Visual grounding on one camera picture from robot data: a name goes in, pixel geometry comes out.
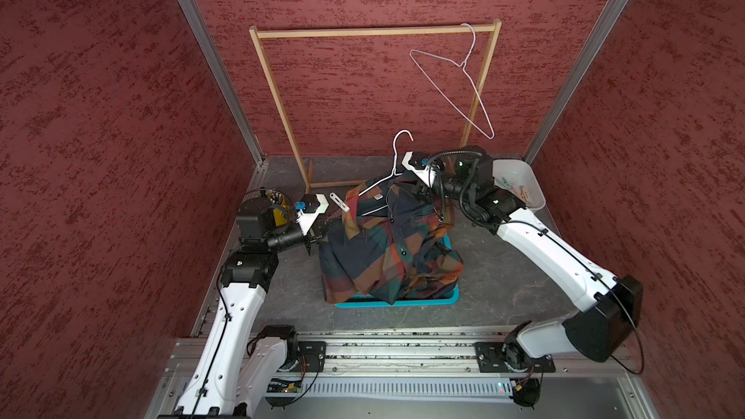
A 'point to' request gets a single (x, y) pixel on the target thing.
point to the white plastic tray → (517, 177)
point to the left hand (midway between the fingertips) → (339, 223)
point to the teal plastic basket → (363, 300)
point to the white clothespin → (340, 202)
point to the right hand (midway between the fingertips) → (402, 174)
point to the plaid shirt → (393, 241)
